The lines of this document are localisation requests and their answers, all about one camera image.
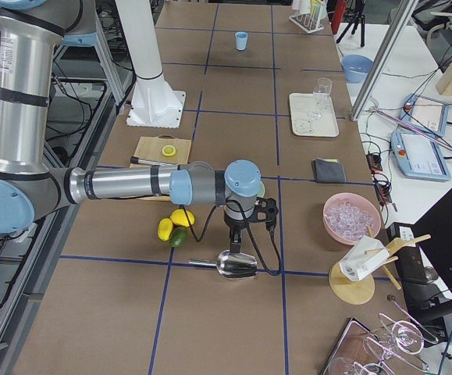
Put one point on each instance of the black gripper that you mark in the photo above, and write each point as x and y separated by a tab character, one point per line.
233	226

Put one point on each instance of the near teach pendant tablet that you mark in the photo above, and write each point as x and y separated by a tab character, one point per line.
418	158

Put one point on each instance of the metal ice scoop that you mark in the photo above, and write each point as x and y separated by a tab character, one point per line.
230	265

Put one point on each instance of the light blue cup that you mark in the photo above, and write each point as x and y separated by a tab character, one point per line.
241	39

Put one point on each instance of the black laptop monitor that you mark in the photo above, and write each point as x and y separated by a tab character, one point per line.
437	222

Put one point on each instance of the green bowl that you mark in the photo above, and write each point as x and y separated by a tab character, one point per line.
261	191

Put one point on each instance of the green lime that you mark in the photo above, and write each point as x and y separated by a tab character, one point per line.
178	237

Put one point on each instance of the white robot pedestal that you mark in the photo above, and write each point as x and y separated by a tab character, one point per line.
154	103

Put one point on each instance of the clear wine glass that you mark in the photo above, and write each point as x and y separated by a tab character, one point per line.
321	93

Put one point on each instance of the wooden cutting board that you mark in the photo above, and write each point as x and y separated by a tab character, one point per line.
150	148

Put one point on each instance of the white wire cup rack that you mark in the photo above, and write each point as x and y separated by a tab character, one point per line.
308	14

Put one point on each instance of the teach pendant tablet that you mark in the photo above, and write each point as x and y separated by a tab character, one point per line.
418	158
426	114

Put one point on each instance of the blue bowl with fork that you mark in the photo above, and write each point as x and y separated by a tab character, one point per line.
356	68

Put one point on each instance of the grey folded cloth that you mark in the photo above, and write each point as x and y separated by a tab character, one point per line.
327	171

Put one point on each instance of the cream bear tray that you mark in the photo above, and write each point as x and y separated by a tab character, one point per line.
301	125

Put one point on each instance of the lemon half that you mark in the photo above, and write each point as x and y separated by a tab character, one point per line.
168	151

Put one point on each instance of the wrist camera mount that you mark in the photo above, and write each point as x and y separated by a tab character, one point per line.
265	211

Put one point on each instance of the aluminium frame post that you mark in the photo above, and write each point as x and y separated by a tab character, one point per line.
392	36

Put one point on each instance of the red cylinder bottle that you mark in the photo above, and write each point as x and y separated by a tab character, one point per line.
338	13

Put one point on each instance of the yellow lemon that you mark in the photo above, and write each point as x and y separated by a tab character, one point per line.
182	218
165	229

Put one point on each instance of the pink bowl of ice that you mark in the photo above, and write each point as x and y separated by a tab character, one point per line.
347	217

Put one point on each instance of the wooden stand with carton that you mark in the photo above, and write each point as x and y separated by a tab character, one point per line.
351	278

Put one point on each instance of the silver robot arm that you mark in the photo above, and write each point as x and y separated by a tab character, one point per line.
29	190

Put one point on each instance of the far teach pendant tablet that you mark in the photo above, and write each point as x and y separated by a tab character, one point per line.
426	114

